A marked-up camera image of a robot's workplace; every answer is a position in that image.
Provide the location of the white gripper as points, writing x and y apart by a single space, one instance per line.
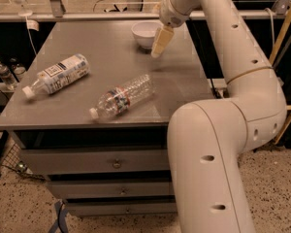
170 14

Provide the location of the white ceramic bowl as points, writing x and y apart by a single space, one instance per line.
144 33

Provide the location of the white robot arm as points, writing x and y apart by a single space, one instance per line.
206 137

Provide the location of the clear water bottle red label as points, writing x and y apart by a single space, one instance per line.
120 98

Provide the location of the white labelled plastic bottle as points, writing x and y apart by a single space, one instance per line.
59 75

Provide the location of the small bottle on left shelf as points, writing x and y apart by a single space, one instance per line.
7 77

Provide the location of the grey drawer cabinet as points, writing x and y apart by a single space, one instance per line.
113 167

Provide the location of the metal rail frame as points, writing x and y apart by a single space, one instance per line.
45 10

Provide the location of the yellow wooden frame stand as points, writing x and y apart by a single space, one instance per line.
277 52

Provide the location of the wire basket on floor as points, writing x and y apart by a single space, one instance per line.
12 161

